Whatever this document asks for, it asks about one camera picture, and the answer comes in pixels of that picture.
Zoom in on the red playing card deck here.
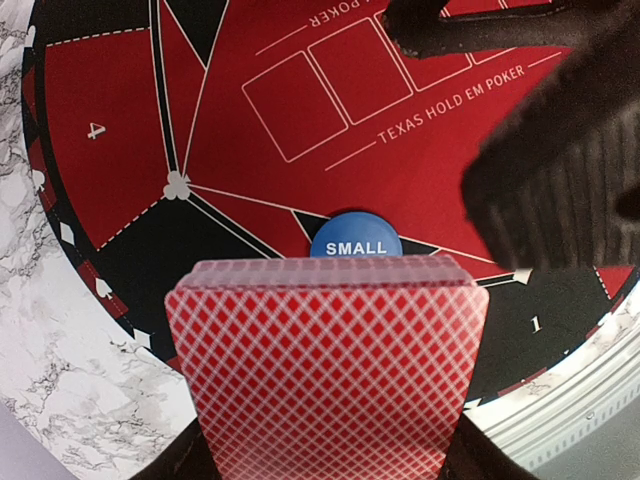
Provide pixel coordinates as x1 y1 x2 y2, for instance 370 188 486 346
165 255 489 479

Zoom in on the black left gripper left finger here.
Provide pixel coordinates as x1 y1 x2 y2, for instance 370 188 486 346
132 425 213 480

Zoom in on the aluminium front rail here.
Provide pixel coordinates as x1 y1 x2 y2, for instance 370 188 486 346
466 312 639 471

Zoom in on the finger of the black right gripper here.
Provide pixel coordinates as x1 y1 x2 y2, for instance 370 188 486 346
384 1 639 59
462 40 640 271

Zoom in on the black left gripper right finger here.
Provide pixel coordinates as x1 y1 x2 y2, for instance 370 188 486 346
442 420 536 480

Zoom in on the blue small blind button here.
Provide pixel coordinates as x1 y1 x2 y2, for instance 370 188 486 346
310 211 403 258

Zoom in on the round red black poker mat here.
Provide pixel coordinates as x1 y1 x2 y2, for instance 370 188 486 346
22 1 639 404

